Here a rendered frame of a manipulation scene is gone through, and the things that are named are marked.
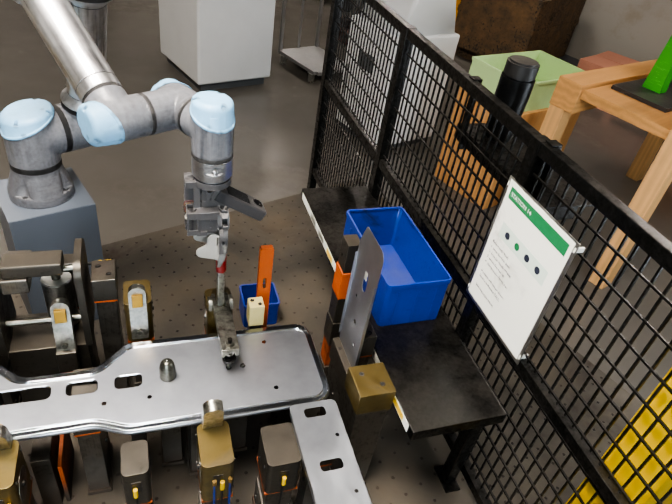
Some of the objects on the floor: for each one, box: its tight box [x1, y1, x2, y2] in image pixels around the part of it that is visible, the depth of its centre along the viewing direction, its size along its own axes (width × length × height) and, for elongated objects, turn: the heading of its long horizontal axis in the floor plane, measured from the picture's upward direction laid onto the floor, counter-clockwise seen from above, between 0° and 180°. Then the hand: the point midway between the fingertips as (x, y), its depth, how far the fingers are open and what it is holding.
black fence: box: [307, 0, 672, 504], centre depth 173 cm, size 14×197×155 cm, turn 7°
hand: (221, 256), depth 118 cm, fingers open, 3 cm apart
